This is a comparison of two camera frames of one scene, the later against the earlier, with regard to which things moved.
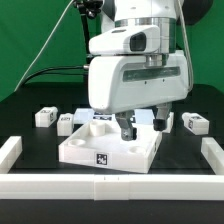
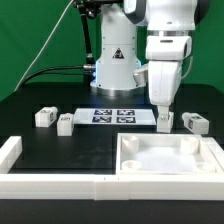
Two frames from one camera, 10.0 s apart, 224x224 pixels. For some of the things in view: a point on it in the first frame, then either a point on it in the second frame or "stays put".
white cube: (45, 116) stays put
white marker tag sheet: (141, 117) stays put
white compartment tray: (110, 151) -> (166, 153)
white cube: (195, 123) stays put
